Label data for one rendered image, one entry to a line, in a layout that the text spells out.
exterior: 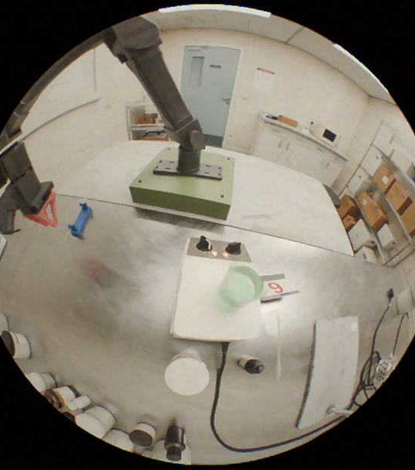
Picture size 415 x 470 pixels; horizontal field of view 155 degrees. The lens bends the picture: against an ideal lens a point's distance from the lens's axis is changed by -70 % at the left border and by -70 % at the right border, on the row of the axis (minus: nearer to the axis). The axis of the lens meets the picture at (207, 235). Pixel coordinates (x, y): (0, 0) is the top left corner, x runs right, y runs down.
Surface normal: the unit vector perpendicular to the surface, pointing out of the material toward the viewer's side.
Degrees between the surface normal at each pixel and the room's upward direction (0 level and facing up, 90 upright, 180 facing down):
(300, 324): 0
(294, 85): 90
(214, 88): 90
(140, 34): 90
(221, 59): 90
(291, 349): 0
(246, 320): 0
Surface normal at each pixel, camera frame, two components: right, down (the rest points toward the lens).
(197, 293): 0.11, -0.58
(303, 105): -0.18, 0.79
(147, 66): 0.62, 0.76
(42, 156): 0.98, 0.21
